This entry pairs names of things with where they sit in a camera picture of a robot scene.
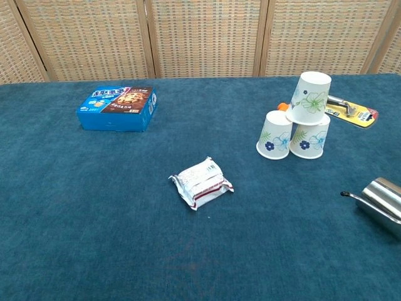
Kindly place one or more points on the yellow razor blister pack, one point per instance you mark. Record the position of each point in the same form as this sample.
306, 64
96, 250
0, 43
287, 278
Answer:
363, 114

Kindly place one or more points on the blue chocolate cookie box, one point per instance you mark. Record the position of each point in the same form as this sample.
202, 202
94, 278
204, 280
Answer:
116, 122

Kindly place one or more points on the orange plastic nozzle piece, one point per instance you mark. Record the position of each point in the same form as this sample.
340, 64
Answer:
283, 107

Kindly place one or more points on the white red snack packet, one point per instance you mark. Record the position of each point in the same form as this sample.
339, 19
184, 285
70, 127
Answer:
200, 182

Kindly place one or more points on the white paper cup green flower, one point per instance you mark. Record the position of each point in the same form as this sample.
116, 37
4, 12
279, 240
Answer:
310, 91

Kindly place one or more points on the woven rattan folding screen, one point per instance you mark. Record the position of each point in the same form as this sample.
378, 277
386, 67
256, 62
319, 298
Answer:
203, 37

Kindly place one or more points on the blue felt table cover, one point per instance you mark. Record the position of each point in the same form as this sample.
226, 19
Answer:
94, 203

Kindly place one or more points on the white paper cup blue flowers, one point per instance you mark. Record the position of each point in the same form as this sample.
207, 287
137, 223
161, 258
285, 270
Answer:
275, 131
308, 138

